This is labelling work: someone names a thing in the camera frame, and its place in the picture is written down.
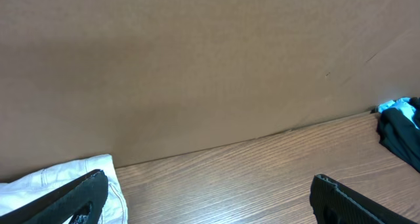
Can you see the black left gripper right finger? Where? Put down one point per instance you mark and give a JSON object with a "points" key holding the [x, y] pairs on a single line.
{"points": [[335, 203]]}

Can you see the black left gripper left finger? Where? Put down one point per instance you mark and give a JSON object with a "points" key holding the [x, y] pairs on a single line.
{"points": [[79, 201]]}

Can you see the beige cotton shorts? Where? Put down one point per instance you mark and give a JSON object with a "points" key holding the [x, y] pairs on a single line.
{"points": [[20, 192]]}

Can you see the black garment pile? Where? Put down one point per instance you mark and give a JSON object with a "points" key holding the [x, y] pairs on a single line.
{"points": [[399, 135]]}

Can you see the light blue shirt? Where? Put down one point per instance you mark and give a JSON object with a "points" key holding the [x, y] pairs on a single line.
{"points": [[403, 105]]}

